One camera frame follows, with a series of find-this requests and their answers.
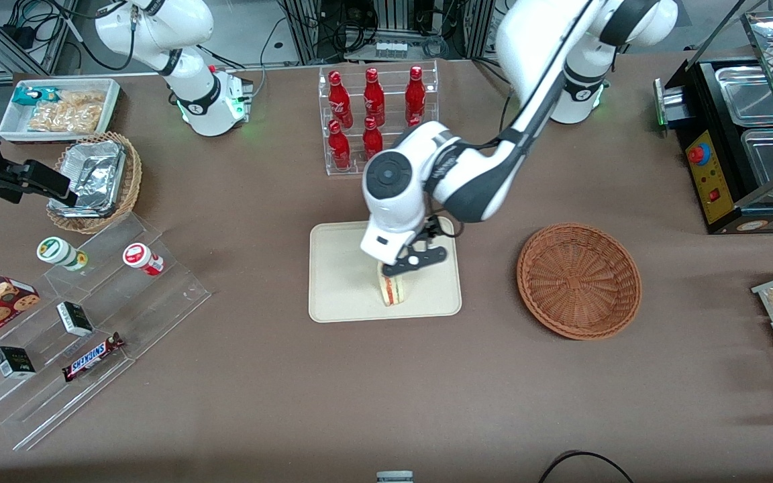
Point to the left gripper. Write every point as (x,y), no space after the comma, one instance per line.
(429,231)

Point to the triangular sandwich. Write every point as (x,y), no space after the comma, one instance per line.
(394,292)

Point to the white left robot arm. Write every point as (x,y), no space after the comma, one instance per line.
(534,60)

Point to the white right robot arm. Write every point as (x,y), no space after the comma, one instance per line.
(185,40)

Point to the beige plastic tray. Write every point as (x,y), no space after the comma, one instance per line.
(339,282)

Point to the light wicker basket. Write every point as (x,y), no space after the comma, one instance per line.
(130,188)

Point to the brown round wicker basket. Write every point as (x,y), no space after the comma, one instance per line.
(578,282)

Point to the white rectangular plastic bin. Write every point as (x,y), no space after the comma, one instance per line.
(11,127)

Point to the aluminium foil container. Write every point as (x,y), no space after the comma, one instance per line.
(94,174)

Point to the green lid cup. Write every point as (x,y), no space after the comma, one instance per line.
(58,252)

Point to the clear bag of chips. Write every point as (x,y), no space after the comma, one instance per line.
(68,113)

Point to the teal snack packet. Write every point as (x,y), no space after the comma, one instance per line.
(27,95)

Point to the clear acrylic bottle rack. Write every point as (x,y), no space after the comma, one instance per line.
(353,168)

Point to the red white capped bottle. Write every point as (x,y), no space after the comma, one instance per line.
(141,258)

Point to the small black box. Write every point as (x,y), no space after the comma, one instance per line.
(74,318)
(14,362)

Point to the clear acrylic stepped display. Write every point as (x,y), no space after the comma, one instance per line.
(125,315)

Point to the snickers chocolate bar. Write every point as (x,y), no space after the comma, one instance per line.
(91,357)

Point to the small grey device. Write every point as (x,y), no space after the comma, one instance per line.
(394,477)

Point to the grey power strip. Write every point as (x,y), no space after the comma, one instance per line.
(390,49)

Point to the red emergency button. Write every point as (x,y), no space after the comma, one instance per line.
(698,154)

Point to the black food warmer machine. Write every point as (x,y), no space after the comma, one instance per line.
(695,100)

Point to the grey wrist camera black mount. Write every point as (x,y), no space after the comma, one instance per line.
(423,256)

